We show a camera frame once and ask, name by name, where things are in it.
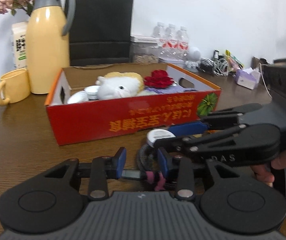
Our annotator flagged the black braided cable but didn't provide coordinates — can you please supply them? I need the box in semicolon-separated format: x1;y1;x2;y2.
121;143;181;190

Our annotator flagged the person's right hand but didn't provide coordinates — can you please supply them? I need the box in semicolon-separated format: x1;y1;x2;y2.
250;150;286;187

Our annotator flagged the purple tissue pack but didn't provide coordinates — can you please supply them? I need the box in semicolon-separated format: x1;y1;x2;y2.
235;68;261;90

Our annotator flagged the white round case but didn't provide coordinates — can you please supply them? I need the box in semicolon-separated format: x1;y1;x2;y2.
146;128;175;148

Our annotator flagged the orange cardboard box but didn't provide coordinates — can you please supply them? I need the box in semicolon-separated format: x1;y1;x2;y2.
45;63;222;146

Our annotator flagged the white robot toy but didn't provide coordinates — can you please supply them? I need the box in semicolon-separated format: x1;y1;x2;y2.
185;47;201;72

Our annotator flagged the white bowl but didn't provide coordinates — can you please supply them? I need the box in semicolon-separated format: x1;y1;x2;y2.
67;90;89;104

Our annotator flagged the red rose flower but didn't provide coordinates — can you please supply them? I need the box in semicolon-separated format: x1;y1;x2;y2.
144;69;174;89

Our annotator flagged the white small cup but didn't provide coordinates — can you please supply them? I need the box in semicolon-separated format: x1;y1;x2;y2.
84;85;100;101

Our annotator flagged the right water bottle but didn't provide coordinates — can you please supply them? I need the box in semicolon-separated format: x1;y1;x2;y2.
177;26;189;59

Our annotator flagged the water bottle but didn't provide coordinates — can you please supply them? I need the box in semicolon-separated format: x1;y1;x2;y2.
177;26;189;59
152;22;166;48
163;24;177;57

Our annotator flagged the white yellow plush toy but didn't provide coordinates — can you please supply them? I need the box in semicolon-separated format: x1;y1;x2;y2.
96;72;157;100

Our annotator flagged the white tin box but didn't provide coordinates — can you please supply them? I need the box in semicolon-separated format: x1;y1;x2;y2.
159;57;185;68

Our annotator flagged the middle water bottle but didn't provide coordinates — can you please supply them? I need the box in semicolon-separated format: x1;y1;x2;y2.
163;24;177;57

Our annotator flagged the clear seed container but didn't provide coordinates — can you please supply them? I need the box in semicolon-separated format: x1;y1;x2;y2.
130;41;159;64

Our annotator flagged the left water bottle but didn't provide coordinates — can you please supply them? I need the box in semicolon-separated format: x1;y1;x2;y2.
152;22;166;48

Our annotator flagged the white flat box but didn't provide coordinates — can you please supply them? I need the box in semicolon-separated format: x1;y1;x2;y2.
131;35;159;43

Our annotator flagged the yellow mug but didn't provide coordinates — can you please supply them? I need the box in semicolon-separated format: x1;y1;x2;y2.
0;68;31;106

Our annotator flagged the yellow thermos jug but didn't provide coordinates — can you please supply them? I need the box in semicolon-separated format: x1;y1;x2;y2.
25;0;76;94

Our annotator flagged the black paper bag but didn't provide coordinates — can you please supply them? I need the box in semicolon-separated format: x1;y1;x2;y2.
69;0;133;67

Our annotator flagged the white milk carton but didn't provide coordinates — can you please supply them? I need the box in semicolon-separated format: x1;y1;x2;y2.
11;21;27;69

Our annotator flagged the tangled cables pile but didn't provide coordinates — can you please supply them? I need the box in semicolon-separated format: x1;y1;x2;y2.
198;49;244;77

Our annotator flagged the purple drawstring pouch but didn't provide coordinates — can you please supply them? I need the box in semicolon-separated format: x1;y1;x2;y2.
144;85;197;94

